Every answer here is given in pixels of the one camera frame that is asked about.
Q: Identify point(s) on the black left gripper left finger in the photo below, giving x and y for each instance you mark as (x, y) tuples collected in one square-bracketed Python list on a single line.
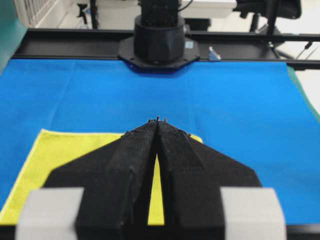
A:
[(95, 196)]

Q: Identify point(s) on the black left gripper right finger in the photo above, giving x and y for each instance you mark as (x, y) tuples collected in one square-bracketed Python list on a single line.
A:
[(210, 196)]

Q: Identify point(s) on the yellow-green microfiber towel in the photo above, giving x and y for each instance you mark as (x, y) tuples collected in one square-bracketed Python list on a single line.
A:
[(50, 150)]

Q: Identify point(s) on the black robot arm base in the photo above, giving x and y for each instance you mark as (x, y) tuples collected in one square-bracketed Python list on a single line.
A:
[(159, 41)]

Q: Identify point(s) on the blue table cloth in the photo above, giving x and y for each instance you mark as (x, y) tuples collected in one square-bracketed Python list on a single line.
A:
[(254, 112)]

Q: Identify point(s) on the black tripod stand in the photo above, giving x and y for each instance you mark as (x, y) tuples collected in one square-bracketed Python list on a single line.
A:
[(88, 9)]

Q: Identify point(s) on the black office chair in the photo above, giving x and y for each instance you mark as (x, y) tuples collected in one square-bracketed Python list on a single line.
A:
[(270, 9)]

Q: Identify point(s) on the black aluminium table rail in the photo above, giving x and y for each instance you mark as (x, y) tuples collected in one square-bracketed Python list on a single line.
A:
[(201, 46)]

